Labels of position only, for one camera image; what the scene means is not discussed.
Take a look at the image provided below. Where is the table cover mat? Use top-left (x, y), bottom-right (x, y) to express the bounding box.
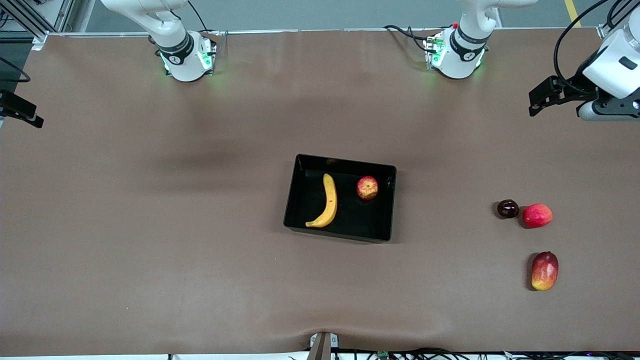
top-left (0, 29), bottom-right (640, 357)

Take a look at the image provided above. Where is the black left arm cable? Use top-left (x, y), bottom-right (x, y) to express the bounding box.
top-left (552, 0), bottom-right (615, 96)

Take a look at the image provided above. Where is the black rectangular plastic tray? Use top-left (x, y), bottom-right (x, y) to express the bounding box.
top-left (283, 153), bottom-right (398, 244)

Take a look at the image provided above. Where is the aluminium frame profile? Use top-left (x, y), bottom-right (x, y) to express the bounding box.
top-left (0, 0), bottom-right (76, 51)

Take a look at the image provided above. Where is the black left base cable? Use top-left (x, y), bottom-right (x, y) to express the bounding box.
top-left (382, 24), bottom-right (437, 54)

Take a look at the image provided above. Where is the black base cable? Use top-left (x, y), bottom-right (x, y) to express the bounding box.
top-left (382, 24), bottom-right (437, 54)
top-left (188, 0), bottom-right (222, 37)

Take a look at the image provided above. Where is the black right base cable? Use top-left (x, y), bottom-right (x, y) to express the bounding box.
top-left (188, 0), bottom-right (222, 37)

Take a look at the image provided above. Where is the red yellow mango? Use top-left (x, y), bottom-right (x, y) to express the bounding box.
top-left (531, 251), bottom-right (559, 292)

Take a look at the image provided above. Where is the red yellow striped apple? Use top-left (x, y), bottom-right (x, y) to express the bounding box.
top-left (356, 175), bottom-right (379, 201)

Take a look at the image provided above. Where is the brown camera mount post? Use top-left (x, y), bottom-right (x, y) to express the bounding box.
top-left (307, 331), bottom-right (340, 360)

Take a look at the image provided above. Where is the red peach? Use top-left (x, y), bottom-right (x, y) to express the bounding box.
top-left (522, 203), bottom-right (554, 229)

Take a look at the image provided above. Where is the yellow banana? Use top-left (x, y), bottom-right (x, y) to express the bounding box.
top-left (305, 173), bottom-right (338, 229)

